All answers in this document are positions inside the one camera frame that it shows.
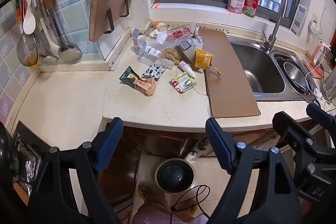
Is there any green and tan milk carton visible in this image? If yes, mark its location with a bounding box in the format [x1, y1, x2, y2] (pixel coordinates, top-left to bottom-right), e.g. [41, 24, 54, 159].
[119, 66, 156, 97]

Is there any black white patterned wrapper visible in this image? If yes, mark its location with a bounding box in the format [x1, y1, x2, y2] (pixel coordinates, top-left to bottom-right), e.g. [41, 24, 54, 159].
[142, 64, 166, 80]

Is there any red green snack wrapper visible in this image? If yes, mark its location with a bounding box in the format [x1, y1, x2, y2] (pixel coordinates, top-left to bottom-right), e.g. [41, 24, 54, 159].
[170, 72, 197, 93]

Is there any clear plastic water bottle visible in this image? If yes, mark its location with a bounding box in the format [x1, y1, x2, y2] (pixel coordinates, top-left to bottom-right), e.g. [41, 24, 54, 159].
[138, 46, 175, 69]

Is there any yellow paper bag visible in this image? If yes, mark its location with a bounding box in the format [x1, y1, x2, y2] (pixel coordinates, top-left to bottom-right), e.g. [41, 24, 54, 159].
[194, 48, 214, 70]

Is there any small white yogurt bottle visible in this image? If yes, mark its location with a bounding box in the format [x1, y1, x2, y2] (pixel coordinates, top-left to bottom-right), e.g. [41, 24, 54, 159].
[178, 61, 196, 79]

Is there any small purple white carton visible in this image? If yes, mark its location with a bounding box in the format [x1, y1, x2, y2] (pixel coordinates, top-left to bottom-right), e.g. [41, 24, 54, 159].
[132, 28, 147, 55]

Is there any tan loofah scrubber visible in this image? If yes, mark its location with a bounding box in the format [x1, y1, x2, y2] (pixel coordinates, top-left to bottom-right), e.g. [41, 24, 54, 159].
[164, 48, 182, 65]

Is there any large white brown milk carton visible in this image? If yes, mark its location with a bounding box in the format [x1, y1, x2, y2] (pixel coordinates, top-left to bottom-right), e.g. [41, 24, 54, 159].
[179, 36, 203, 63]

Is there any pink strawberry milk carton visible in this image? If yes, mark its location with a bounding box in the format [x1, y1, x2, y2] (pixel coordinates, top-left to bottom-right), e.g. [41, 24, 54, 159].
[166, 23, 198, 42]

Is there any round trash bin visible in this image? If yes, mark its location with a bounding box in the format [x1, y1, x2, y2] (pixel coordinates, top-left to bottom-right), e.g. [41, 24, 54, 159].
[154, 158, 196, 194]

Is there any chrome kitchen faucet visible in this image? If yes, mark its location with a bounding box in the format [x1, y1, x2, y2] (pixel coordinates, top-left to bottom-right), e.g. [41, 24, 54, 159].
[263, 0, 288, 52]

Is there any brown cardboard sheet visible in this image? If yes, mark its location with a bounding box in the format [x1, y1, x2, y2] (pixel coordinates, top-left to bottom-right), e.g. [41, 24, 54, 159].
[199, 28, 261, 118]

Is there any pink phone stand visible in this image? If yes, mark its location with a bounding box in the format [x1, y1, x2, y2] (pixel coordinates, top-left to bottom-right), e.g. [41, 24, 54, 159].
[304, 43, 330, 79]

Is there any stainless steel sink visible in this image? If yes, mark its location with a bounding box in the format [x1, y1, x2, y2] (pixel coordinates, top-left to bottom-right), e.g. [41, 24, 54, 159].
[228, 36, 319, 105]

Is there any steel ladle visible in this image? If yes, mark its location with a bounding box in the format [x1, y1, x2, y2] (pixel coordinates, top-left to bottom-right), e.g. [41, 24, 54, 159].
[41, 0, 83, 64]

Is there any steel slotted spoon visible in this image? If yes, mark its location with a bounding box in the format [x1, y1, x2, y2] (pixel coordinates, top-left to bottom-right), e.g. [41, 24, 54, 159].
[32, 0, 60, 64]

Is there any orange capped small jar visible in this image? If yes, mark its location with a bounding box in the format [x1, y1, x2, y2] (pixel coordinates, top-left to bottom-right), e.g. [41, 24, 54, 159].
[153, 22, 168, 32]

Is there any steel mesh strainer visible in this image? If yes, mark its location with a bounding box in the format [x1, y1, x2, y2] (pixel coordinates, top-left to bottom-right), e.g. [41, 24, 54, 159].
[17, 33, 39, 67]

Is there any white rice spoon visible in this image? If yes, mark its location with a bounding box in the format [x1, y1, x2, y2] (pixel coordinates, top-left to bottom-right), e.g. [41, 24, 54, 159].
[23, 0, 36, 35]

